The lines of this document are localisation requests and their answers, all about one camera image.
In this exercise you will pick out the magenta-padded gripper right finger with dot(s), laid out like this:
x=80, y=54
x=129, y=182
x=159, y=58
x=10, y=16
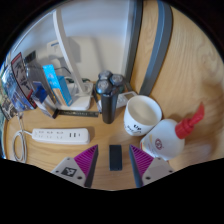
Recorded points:
x=155, y=170

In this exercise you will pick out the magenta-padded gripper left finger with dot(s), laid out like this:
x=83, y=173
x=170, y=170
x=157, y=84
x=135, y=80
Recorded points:
x=71, y=170

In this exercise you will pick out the black charger block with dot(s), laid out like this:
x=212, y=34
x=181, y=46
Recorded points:
x=115, y=157

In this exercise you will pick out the white bottle with red pump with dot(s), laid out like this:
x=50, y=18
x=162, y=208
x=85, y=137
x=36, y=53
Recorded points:
x=163, y=140

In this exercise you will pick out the white power strip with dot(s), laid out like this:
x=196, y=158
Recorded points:
x=61, y=136

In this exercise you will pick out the white mug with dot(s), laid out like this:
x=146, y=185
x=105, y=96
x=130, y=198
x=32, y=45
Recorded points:
x=141, y=115

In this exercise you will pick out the black ruler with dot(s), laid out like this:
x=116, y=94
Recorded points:
x=78, y=113

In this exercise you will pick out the black electric shaver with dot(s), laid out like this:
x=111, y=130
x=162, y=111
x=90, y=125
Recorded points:
x=108, y=100

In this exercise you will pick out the tall light blue box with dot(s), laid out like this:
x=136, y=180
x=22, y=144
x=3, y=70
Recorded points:
x=60, y=86

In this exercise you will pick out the green figure building set box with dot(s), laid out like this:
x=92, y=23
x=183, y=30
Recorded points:
x=6, y=108

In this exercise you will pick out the blue robot model kit box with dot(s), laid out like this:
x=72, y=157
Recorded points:
x=18, y=86

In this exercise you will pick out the clear bottle with black cap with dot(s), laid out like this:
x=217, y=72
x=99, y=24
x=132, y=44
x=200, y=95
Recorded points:
x=36, y=76

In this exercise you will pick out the white desk lamp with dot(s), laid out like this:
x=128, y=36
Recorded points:
x=68, y=46

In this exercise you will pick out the white wall device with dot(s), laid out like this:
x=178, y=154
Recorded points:
x=55, y=48

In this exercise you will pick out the grey metal desk frame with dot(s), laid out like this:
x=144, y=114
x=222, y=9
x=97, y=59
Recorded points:
x=158, y=46

